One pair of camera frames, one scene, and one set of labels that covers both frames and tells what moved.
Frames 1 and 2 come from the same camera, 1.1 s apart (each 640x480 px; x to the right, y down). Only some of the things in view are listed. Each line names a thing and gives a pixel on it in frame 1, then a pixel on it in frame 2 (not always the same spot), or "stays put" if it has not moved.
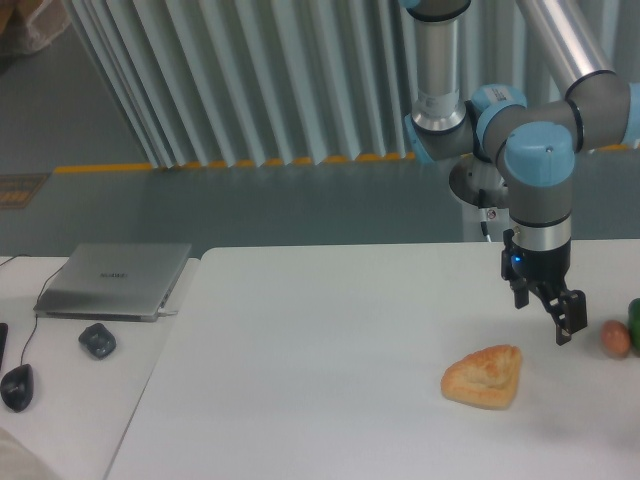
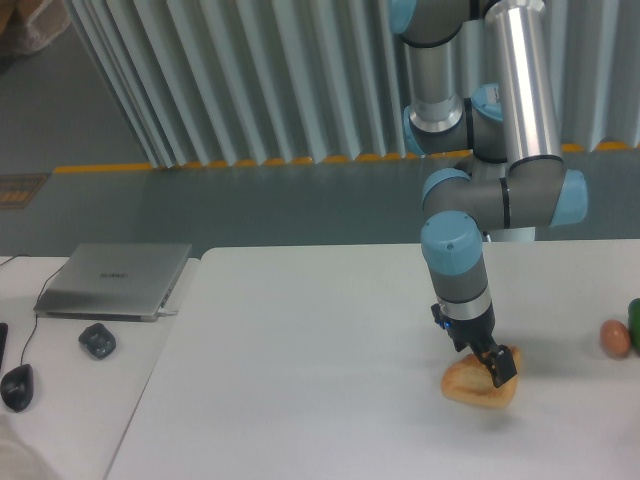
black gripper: [547, 271] -> [478, 333]
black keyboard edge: [3, 337] stays put
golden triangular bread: [486, 378] stays put
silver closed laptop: [119, 282] stays put
